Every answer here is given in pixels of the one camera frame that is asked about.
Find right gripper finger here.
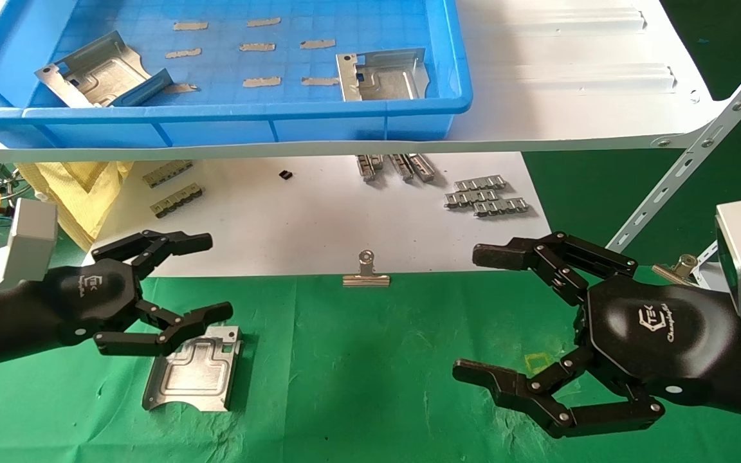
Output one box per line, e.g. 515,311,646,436
471,231,639,307
452,347,666,440

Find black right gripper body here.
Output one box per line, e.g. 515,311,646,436
575,275,741,407

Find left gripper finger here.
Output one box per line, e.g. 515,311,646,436
90,230,214,281
93,300,235,358

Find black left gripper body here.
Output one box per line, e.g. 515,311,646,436
48,257,144,346

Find stamped sheet metal part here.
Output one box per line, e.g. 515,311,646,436
142,325,244,413
336,48,431,102
35,31,175,108

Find grey connector strip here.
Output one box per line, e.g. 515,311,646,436
142,160,194,188
151,183,205,219

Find silver clip strip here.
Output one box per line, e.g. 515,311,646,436
473,197,530,217
454,175,508,192
444,188,500,209

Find silver binder clip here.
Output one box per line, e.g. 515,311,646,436
652,254,699,287
343,250,392,287

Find yellow cloth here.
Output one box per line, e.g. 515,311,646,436
15,161,134,252

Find white paper sheet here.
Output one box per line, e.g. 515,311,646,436
81,152,553,279

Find blue plastic bin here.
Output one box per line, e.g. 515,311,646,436
0,0,474,149

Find white metal shelf board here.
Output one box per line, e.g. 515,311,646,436
0,0,731,164

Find green table cloth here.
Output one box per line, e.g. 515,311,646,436
0,266,741,463

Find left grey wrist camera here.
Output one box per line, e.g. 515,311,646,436
0,197,60,297

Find silver rail piece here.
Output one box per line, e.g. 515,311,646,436
407,153,437,183
356,154,385,183
389,154,415,182

